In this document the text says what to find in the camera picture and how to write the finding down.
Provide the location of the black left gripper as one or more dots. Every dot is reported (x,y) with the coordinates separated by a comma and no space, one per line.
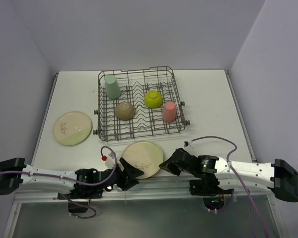
(126,175)

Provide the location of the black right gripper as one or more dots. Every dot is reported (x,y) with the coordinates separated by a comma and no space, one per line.
(168,165)

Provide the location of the large pink green plate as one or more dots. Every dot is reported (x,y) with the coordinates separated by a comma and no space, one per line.
(145,156)

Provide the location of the pink cup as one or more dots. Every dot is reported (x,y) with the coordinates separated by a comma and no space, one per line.
(169,111)

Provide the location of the black bowl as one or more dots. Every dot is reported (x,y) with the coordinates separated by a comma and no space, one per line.
(124,111)

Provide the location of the lime green bowl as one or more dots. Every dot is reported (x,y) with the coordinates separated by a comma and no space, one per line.
(153,99)

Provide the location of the grey wire dish rack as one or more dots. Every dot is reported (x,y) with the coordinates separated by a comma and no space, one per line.
(134,84)

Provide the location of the small cream plate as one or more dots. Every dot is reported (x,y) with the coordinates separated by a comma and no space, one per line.
(72,128)

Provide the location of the pale green cup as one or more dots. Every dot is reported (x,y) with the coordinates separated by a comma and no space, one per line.
(112,87)

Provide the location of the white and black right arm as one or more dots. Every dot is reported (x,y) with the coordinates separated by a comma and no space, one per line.
(214,175)

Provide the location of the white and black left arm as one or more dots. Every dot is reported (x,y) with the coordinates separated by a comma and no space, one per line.
(80,184)

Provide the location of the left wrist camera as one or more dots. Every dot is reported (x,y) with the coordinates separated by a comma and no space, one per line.
(109,160)

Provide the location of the aluminium rail frame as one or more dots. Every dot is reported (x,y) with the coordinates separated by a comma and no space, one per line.
(155,208)

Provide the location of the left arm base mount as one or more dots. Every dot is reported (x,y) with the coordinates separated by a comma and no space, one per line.
(79,201)

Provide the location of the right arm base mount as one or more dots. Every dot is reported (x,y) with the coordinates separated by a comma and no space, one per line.
(215,198)

